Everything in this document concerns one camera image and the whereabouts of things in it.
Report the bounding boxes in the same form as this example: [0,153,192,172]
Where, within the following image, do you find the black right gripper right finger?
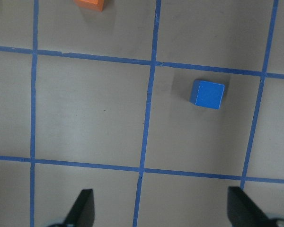
[227,186,275,227]

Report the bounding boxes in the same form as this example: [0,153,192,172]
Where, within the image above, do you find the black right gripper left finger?
[62,189,95,227]

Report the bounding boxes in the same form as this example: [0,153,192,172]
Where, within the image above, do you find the blue wooden block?
[189,79,225,109]

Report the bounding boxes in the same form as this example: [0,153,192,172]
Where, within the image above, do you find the orange wooden block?
[74,0,104,12]

